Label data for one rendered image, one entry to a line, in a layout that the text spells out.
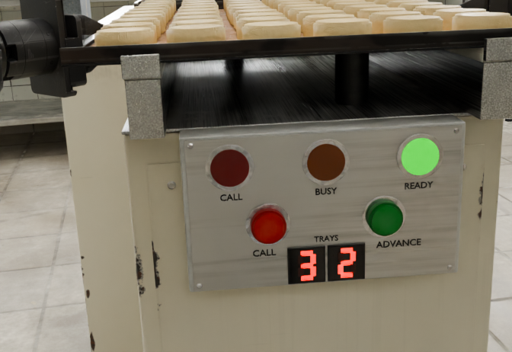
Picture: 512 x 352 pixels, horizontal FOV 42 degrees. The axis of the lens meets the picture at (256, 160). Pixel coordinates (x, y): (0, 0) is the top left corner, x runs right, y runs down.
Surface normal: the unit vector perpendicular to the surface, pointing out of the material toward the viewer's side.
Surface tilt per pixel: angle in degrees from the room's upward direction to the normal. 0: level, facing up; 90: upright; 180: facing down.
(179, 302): 90
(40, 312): 0
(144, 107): 90
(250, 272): 90
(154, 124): 90
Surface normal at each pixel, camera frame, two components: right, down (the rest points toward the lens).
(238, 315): 0.09, 0.28
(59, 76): -0.65, 0.23
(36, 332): -0.04, -0.96
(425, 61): -1.00, 0.06
